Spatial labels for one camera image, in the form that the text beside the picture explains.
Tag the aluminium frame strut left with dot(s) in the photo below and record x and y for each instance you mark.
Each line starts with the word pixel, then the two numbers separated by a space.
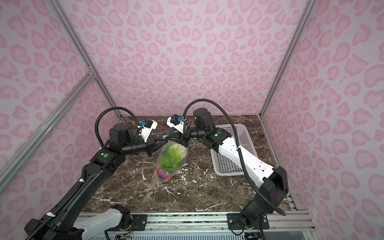
pixel 20 159

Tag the green white toy cabbage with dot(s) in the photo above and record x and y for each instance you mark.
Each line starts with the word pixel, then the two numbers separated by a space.
pixel 172 155

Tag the purple toy onion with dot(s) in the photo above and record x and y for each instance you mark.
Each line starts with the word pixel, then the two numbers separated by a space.
pixel 162 174

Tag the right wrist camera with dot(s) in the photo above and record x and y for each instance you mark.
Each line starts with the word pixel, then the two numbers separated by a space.
pixel 177 124

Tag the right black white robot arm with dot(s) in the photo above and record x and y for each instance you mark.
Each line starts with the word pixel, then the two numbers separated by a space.
pixel 271 183

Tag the orange toy tomato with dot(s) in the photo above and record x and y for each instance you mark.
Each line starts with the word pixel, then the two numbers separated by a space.
pixel 168 178

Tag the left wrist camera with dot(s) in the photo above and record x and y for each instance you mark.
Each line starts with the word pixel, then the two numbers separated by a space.
pixel 146 128

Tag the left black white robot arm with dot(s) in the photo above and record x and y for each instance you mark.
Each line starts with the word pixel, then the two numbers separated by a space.
pixel 60 223

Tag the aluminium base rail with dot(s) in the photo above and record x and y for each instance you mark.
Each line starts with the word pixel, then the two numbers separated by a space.
pixel 296 225

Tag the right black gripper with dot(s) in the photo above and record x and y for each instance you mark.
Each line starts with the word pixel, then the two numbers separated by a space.
pixel 182 140

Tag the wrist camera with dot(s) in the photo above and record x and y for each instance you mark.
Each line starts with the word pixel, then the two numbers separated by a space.
pixel 177 124
pixel 146 128

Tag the white plastic basket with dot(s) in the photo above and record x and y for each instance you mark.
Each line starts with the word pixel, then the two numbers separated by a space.
pixel 224 166

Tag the clear zip top bag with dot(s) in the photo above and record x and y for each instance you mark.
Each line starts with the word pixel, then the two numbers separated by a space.
pixel 156 179

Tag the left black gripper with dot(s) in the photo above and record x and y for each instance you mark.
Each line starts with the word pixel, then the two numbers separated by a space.
pixel 152 144

